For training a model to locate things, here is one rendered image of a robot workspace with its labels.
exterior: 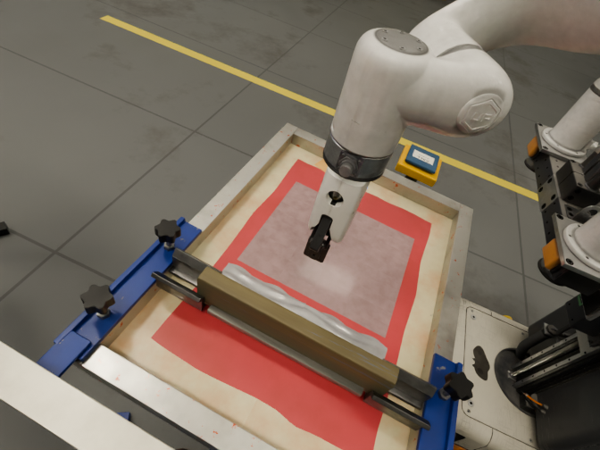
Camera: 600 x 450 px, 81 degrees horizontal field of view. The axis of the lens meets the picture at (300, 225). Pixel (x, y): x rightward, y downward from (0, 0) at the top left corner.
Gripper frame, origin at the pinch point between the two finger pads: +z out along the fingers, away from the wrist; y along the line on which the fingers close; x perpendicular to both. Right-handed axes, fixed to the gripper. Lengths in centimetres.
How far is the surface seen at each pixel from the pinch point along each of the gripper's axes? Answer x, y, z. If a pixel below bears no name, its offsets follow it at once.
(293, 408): -7.2, -16.4, 23.1
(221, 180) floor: 81, 110, 119
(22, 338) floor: 96, -15, 117
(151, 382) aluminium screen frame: 13.9, -23.9, 19.0
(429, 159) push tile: -17, 69, 23
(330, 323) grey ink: -7.6, 0.6, 23.0
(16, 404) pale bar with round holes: 24.8, -34.1, 13.6
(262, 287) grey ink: 7.4, 0.6, 22.3
